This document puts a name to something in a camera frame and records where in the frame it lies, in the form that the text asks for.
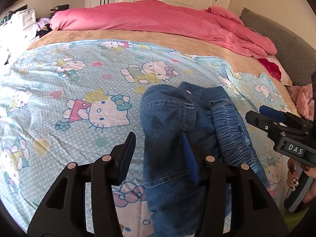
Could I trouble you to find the pink duvet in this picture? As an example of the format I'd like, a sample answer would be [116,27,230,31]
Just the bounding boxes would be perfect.
[49,0,277,60]

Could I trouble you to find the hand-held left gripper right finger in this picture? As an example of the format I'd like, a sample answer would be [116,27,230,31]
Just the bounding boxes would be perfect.
[181,133,289,237]

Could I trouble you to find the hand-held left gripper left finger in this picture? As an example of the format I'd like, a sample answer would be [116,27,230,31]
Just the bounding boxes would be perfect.
[27,131,136,237]

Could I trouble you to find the red and white pillow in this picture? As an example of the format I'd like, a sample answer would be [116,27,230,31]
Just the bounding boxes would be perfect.
[258,55,293,86]

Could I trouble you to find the person's right hand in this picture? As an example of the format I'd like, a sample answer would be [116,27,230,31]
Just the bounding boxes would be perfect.
[286,158,316,203]

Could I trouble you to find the white drawer cabinet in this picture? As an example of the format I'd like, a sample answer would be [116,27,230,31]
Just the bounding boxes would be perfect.
[0,6,40,55]

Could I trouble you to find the pink fluffy cloth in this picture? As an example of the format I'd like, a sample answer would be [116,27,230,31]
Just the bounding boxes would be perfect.
[289,84,313,120]

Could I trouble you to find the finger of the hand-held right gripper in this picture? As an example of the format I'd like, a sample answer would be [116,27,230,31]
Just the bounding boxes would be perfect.
[245,110,283,134]
[259,105,289,123]

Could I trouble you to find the cartoon cat printed bed sheet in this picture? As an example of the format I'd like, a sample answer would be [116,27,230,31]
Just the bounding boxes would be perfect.
[0,39,300,232]

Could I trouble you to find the tan blanket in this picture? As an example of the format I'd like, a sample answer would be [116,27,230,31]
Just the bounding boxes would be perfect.
[26,28,302,119]

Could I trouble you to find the blue denim pants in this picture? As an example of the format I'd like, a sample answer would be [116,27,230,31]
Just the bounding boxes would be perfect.
[139,81,269,237]

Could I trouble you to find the grey padded headboard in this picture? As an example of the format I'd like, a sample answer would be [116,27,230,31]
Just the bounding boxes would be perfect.
[239,7,316,94]

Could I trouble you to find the purple cloth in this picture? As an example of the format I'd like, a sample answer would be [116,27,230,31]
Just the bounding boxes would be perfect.
[36,17,53,31]

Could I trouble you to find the dark clothes pile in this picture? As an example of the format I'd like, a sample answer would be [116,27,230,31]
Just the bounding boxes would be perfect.
[49,4,71,15]

